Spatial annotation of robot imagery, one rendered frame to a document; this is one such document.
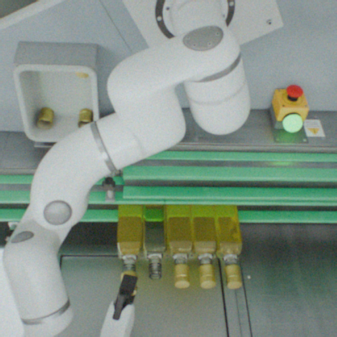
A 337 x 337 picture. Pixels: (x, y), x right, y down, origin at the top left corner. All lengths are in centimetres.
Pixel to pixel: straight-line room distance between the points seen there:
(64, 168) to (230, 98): 26
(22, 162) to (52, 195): 53
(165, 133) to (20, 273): 31
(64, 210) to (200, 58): 30
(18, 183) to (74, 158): 52
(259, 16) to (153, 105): 42
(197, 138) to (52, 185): 52
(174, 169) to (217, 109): 41
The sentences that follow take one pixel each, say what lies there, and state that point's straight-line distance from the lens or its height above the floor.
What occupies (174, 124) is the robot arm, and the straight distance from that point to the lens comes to 75.
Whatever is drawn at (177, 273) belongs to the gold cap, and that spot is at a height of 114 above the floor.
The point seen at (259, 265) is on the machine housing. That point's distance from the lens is 138.
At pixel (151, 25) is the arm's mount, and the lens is 102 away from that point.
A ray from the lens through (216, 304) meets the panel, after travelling 126.
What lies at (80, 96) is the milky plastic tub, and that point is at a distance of 122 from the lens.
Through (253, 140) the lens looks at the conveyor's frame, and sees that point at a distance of 121.
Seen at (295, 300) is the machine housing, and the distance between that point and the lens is 136.
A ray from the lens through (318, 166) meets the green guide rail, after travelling 123.
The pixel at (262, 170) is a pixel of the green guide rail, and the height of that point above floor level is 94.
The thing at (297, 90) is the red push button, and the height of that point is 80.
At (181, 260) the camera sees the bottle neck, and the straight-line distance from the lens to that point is 114.
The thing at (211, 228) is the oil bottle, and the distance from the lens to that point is 118.
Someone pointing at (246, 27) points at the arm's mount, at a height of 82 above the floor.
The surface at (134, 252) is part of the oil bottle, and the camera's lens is 115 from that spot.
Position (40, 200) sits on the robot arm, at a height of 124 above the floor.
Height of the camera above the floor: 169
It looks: 41 degrees down
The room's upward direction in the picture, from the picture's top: 177 degrees clockwise
